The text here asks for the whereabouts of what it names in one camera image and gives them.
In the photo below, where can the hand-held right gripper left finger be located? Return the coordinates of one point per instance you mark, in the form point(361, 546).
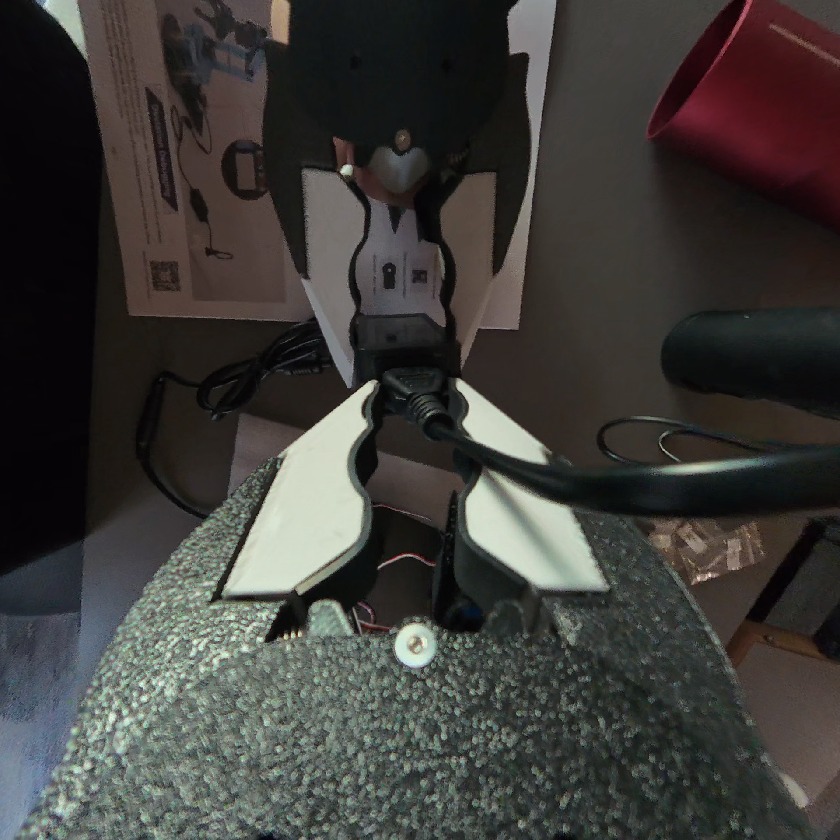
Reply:
point(308, 499)

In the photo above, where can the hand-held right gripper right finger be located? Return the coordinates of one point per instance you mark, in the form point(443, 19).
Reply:
point(525, 551)

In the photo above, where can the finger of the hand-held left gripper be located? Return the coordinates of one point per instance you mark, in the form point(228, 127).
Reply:
point(476, 262)
point(325, 262)

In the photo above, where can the black power adapter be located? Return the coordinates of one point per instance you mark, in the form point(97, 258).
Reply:
point(394, 341)

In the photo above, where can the printed instruction manual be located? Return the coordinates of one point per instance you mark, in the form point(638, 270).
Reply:
point(197, 197)

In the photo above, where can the person's left hand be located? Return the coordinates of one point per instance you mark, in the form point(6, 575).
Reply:
point(344, 154)

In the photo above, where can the clear bag of small parts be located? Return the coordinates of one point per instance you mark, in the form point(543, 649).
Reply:
point(705, 551)

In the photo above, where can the person's black top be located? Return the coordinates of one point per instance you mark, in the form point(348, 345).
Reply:
point(39, 295)

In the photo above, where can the red metal tube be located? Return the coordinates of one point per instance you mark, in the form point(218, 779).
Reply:
point(754, 98)

